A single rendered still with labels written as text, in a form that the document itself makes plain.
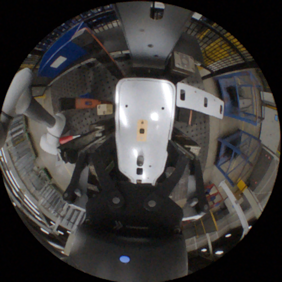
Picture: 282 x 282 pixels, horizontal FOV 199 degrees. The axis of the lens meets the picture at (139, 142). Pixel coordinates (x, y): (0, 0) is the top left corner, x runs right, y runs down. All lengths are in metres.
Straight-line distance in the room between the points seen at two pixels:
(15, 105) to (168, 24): 0.51
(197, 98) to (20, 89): 0.71
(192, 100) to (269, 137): 7.67
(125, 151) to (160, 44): 0.39
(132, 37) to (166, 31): 0.08
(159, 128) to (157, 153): 0.10
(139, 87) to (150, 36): 0.18
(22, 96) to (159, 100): 0.57
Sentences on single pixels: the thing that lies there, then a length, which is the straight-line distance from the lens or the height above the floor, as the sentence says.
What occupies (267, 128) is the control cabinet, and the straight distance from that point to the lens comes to 7.78.
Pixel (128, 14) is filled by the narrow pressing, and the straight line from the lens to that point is 0.21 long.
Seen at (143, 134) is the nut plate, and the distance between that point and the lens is 0.31.
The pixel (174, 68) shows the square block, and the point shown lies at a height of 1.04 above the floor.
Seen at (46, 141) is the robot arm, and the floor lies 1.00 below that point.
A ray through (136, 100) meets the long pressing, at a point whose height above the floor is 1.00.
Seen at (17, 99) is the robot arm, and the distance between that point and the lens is 0.47.
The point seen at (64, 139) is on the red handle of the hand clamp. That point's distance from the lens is 0.30.
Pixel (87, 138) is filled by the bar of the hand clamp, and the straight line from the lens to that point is 0.24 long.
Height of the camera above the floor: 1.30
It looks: 67 degrees down
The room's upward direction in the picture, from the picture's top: 172 degrees counter-clockwise
